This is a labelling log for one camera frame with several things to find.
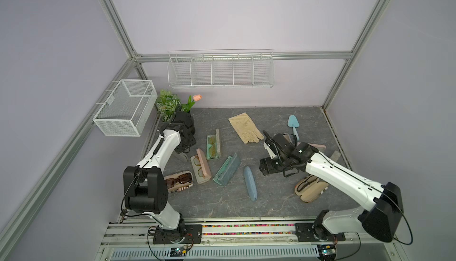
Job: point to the beige fabric glove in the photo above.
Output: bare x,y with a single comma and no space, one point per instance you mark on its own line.
246,128

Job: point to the pink open glasses case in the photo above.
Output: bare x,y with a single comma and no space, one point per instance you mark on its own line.
201,167

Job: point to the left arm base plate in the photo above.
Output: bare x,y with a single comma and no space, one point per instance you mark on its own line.
188,234

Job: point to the teal grey open case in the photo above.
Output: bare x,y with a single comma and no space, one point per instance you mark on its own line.
227,170

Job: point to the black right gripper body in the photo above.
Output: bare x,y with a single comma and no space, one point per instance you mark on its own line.
272,165

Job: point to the teal small trowel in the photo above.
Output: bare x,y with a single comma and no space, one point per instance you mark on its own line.
294,124

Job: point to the blue brown glasses case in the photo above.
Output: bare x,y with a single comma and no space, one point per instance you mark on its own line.
250,183

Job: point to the aluminium mounting rail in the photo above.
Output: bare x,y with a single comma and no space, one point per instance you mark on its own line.
257,231

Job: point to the green artificial plant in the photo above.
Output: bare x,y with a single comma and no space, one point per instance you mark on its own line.
168,103

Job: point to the long white wire shelf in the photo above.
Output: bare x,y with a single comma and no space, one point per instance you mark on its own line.
221,68

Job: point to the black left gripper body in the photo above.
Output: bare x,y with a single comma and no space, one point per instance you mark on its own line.
186,143

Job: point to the pink tulip flower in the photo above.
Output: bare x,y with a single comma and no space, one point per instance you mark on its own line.
197,97

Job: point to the white wire basket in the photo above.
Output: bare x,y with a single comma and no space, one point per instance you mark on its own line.
127,108

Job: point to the white vented cable duct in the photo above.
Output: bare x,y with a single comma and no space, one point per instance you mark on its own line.
199,253

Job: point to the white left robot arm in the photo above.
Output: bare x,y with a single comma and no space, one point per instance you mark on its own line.
145,187

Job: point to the beige case brown sunglasses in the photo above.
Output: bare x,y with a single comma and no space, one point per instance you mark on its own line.
179,181

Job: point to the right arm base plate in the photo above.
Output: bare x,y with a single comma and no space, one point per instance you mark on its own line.
308,232

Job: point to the beige case black glasses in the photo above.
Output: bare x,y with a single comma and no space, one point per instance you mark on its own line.
310,188

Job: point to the aluminium frame post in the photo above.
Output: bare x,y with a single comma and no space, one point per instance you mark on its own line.
123,37

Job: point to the green glasses case open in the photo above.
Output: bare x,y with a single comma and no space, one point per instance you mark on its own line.
214,150

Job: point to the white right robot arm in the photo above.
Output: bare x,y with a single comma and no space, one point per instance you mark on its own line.
380,207

